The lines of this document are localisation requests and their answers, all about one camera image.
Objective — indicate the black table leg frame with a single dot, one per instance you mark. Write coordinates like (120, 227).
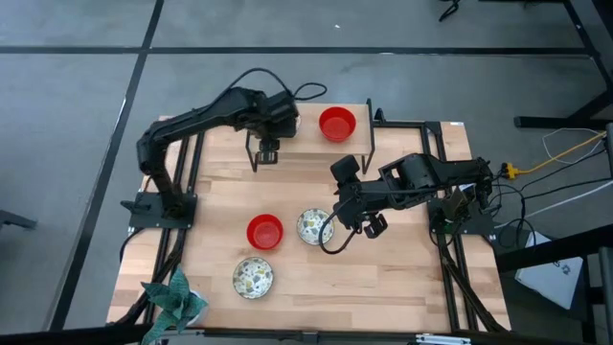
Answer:
(551, 122)

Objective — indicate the black aluminium table frame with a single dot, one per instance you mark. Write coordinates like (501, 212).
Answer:
(433, 127)

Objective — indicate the yellow power splitter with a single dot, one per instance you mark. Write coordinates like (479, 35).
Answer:
(510, 171)

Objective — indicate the grey chair base leg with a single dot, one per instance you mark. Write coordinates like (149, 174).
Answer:
(14, 219)

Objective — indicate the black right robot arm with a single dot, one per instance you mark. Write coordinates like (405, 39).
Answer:
(445, 175)

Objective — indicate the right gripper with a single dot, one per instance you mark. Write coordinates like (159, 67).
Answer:
(354, 206)

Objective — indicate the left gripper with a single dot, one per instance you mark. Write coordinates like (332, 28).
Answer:
(272, 115)

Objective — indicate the silver aluminium bracket strip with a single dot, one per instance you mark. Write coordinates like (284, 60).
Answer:
(443, 339)

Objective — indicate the green plant in white pot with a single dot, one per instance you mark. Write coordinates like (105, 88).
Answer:
(174, 299)

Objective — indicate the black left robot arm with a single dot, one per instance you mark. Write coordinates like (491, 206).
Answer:
(191, 120)

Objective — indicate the small lemon-patterned plate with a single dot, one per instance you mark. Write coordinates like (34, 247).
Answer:
(313, 226)

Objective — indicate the black metal stand frame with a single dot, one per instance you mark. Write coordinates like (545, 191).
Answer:
(551, 248)

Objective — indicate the yellow pear-print ceramic bowl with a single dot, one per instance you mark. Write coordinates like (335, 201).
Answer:
(253, 278)

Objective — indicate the wooden shelf with black legs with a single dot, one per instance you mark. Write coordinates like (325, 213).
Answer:
(311, 141)

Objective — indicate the white cardboard box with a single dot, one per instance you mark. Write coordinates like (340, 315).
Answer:
(551, 282)

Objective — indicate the red plastic mini bowl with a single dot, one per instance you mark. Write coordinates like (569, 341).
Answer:
(337, 125)
(265, 232)

